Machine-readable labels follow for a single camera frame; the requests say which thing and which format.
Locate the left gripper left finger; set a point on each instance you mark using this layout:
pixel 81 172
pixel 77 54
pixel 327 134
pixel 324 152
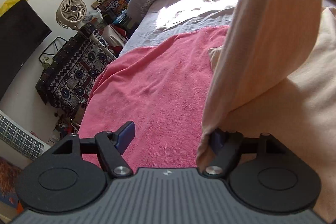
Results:
pixel 110 148

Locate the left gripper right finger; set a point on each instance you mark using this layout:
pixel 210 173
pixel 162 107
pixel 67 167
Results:
pixel 226 147

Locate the beige short-sleeve t-shirt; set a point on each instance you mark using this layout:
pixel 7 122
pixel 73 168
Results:
pixel 275 72

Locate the dark patterned cloth cover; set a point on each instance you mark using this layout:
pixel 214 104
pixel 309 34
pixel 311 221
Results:
pixel 68 81

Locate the pink fleece blanket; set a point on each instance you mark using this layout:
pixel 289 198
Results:
pixel 162 90

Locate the white panel heater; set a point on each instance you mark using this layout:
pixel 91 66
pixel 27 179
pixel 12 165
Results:
pixel 20 139

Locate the beige desk fan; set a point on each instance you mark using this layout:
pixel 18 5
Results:
pixel 70 14

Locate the black flat monitor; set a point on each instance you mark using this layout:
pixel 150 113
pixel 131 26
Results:
pixel 21 31

